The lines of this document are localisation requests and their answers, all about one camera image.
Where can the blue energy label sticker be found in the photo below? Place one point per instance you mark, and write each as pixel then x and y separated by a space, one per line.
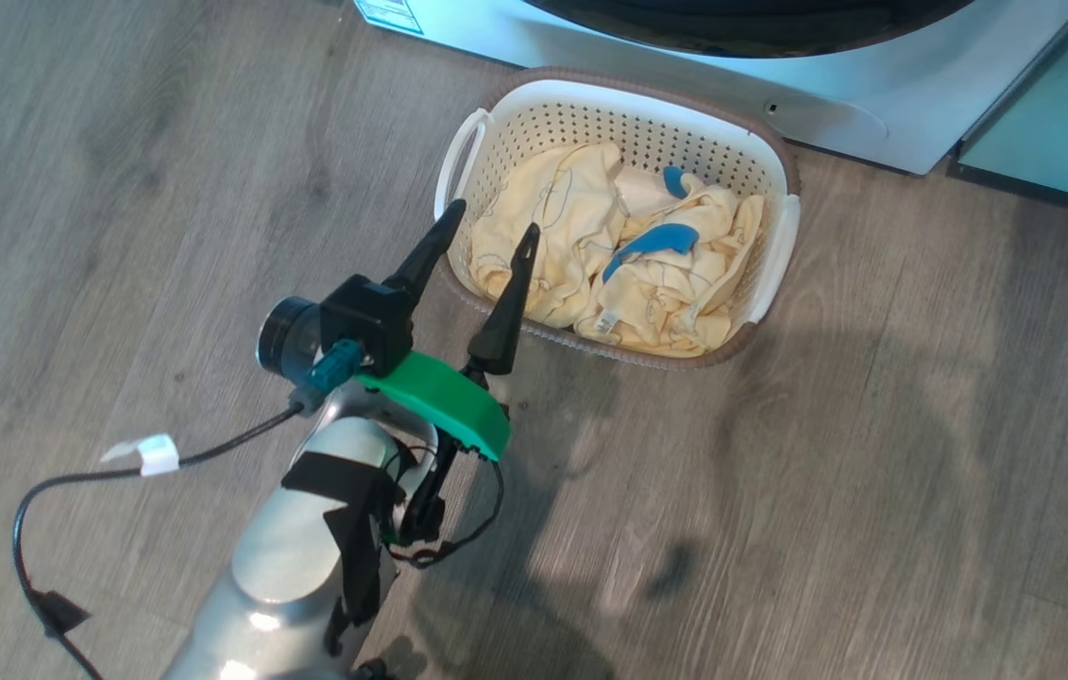
pixel 390 13

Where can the black round washer door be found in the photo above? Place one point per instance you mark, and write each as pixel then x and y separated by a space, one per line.
pixel 751 28

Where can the cream perforated laundry basket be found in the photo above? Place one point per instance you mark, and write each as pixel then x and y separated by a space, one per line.
pixel 590 113

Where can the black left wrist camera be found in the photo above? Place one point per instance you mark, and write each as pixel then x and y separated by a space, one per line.
pixel 359 316

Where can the wide mint cabinet panel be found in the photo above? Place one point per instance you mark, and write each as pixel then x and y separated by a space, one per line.
pixel 1062 104

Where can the round filter cover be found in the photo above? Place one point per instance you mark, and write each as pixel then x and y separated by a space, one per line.
pixel 826 118

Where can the dark grey cabinet plinth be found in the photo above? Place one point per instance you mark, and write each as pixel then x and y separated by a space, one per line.
pixel 1043 184

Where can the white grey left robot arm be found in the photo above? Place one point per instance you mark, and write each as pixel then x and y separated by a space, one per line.
pixel 297 548

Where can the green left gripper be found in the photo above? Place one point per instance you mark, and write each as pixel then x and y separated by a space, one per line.
pixel 444 401

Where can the white front-load washing machine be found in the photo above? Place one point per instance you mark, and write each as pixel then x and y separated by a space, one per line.
pixel 873 94

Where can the cream garment blue collar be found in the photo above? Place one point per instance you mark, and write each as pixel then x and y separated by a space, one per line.
pixel 675 283

